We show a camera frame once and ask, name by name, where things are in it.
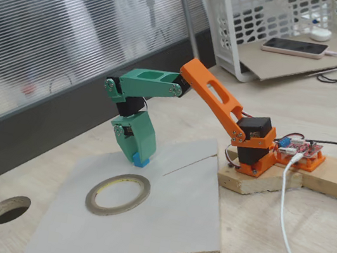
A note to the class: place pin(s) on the dark partition with ribbed glass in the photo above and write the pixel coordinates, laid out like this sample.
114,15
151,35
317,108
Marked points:
39,48

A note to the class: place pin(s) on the white smartphone with dark screen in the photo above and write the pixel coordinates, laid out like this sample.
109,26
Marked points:
293,47

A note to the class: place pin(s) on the blue cube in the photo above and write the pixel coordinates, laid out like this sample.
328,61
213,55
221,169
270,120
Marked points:
140,163

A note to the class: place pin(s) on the brown cardboard sheet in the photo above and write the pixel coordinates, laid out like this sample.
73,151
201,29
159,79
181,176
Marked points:
277,66

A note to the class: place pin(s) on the white perforated plastic basket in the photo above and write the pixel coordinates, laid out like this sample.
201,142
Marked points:
226,63

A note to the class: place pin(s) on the green gripper black servo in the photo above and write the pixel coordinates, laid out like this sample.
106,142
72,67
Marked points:
144,135

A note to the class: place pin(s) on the orange controller board mount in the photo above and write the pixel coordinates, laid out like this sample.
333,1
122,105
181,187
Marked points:
313,165

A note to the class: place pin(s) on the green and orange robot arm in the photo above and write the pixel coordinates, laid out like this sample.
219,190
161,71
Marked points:
196,73

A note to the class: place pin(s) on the wooden base block with screws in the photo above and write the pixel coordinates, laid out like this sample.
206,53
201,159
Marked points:
252,184

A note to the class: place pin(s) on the red controller circuit board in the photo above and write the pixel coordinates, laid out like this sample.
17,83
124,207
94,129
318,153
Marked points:
309,149

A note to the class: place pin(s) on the white earbuds case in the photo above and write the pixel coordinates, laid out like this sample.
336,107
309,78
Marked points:
321,35

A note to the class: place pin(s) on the white chipboard panel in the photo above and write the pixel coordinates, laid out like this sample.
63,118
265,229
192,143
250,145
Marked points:
156,221

